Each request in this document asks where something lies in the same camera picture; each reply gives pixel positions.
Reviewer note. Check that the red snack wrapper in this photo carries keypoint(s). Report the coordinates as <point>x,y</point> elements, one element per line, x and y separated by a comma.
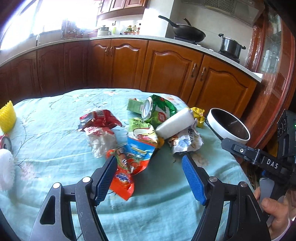
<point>99,118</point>

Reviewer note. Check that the white foam fruit net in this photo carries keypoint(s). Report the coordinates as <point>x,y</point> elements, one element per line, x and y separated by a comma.
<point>7,170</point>

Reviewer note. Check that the yellow snack wrapper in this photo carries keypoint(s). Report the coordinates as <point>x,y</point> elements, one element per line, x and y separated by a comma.
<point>198,114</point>

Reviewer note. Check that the orange blue snack bag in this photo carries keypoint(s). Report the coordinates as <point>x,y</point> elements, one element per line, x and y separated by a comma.
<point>132,158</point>

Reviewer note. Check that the green yellow snack pouch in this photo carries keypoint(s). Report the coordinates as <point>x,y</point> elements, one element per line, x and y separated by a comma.
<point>143,132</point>

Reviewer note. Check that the black wok with handle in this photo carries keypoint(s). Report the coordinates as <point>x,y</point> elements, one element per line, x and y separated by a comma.
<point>186,31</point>

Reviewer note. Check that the white foam block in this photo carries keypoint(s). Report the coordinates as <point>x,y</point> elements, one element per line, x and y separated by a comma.
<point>176,123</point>

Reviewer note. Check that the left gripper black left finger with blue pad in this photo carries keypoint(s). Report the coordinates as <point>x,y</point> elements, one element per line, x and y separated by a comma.
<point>54,220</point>

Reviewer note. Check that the crushed green soda can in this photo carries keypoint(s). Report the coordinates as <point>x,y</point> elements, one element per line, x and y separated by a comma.
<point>157,110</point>

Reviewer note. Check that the brown wooden door frame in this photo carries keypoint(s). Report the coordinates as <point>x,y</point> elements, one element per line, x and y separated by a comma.
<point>271,53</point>

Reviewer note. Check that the white red printed plastic bag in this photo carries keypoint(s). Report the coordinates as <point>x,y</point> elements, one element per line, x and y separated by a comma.
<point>101,140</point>

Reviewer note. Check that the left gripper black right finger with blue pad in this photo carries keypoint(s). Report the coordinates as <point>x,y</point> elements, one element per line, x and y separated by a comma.
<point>245,221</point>

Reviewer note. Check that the white round trash bin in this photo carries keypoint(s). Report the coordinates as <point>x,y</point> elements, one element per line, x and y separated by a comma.
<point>226,125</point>

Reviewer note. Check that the green drink carton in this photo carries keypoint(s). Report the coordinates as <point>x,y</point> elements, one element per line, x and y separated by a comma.
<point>135,105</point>

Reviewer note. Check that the yellow foam fruit net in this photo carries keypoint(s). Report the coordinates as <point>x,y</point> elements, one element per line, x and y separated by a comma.
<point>7,117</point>

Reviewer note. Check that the person's right hand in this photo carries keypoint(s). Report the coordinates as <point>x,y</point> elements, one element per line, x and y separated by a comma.
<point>281,213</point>

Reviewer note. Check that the steel range hood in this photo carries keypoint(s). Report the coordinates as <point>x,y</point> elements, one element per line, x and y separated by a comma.
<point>247,11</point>

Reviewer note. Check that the light blue floral tablecloth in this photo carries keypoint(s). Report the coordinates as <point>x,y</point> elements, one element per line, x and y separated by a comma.
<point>48,148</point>

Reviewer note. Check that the brown wooden base cabinets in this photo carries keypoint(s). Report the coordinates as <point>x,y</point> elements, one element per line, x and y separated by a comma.
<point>196,78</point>

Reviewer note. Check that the crumpled white paper wrapper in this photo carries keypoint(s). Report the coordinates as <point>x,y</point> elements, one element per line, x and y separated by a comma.
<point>187,140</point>

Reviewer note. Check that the black steel cooking pot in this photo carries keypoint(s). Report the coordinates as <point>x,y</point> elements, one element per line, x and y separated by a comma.
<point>230,47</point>

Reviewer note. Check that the red crushed soda can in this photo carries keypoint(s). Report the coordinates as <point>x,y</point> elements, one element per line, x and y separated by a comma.
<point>5,143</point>

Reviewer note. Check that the brown wooden upper cabinets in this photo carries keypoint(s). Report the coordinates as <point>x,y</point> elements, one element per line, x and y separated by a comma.
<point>115,8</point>

